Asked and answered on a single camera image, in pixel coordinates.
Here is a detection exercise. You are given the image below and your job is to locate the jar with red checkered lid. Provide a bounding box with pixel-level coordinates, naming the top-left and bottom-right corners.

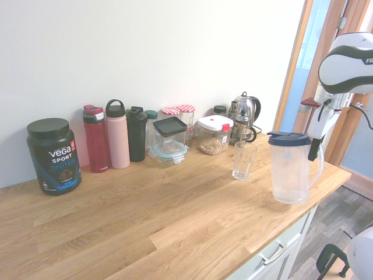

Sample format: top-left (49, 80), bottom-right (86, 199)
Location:
top-left (160, 106), bottom-right (180, 121)
top-left (177, 103), bottom-right (196, 138)

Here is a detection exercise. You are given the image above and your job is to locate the clear drinking glass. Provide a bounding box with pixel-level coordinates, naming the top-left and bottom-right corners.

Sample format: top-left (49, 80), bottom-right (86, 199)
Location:
top-left (231, 141), bottom-right (259, 181)

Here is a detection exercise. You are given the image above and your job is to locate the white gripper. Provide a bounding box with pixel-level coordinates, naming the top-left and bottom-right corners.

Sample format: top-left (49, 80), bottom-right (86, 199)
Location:
top-left (308, 104), bottom-right (340, 162)

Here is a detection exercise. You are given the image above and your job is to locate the red water bottle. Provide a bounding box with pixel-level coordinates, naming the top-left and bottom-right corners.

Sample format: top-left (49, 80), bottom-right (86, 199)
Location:
top-left (82, 104), bottom-right (112, 174)

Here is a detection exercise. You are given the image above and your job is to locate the glass container with teal lid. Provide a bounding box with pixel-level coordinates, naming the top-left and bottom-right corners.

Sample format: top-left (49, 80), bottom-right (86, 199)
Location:
top-left (147, 140), bottom-right (191, 169)

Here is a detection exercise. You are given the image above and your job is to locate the clear jar with green lid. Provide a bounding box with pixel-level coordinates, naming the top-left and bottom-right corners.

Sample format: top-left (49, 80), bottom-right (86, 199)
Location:
top-left (143, 109), bottom-right (159, 147)

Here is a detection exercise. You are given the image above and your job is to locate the metal drawer handle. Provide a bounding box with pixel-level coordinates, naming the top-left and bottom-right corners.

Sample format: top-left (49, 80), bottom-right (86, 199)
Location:
top-left (259, 239), bottom-right (288, 265)

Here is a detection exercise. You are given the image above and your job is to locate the green clamp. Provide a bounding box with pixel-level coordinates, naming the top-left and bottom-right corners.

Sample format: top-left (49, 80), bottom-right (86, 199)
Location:
top-left (315, 244), bottom-right (351, 280)

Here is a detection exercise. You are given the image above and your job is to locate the black shaker bottle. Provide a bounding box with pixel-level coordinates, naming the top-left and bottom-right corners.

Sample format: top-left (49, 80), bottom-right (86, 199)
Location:
top-left (125, 106), bottom-right (148, 163)

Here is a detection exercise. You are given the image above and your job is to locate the chrome glass French press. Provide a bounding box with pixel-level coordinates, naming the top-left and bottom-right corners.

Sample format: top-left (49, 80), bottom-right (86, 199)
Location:
top-left (233, 97), bottom-right (258, 145)

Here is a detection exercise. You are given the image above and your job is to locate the clear pitcher with blue lid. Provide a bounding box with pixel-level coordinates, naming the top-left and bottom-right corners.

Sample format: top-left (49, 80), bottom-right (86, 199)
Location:
top-left (266, 130), bottom-right (325, 205)

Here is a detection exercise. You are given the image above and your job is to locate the pink bottle with black cap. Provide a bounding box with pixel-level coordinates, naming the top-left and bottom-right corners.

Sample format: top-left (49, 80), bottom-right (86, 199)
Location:
top-left (104, 99), bottom-right (131, 170)

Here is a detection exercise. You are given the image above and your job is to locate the black Vega protein tub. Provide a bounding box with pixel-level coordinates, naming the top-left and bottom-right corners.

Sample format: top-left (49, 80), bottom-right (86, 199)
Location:
top-left (26, 117), bottom-right (83, 197)

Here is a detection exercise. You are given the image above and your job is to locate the cereal container with white lid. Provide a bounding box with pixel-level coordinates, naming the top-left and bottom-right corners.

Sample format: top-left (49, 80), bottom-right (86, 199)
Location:
top-left (196, 114), bottom-right (235, 156)

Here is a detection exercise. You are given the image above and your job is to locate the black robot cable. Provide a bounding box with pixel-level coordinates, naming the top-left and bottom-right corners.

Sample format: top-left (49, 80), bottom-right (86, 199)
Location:
top-left (350, 102), bottom-right (373, 131)

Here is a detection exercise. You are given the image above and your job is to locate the white cabinet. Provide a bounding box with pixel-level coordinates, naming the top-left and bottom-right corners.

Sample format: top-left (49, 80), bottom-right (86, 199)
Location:
top-left (232, 204), bottom-right (320, 280)

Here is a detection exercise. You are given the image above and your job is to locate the square container with black lid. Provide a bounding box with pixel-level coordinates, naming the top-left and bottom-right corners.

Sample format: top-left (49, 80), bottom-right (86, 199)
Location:
top-left (152, 117), bottom-right (188, 147)

